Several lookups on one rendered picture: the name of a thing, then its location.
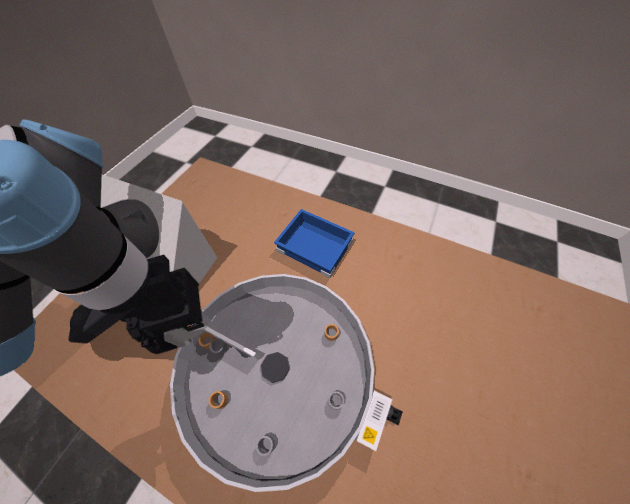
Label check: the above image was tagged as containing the bronze bushing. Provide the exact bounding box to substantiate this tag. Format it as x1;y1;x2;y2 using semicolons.
209;391;228;409
198;332;216;349
325;324;339;341

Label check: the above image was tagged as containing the blue open crate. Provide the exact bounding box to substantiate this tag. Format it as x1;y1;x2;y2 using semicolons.
277;209;355;278

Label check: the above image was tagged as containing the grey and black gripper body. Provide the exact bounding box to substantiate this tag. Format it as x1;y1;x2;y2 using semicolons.
99;255;204;342

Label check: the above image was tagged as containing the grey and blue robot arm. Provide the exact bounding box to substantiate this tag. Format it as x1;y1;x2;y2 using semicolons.
0;119;159;376

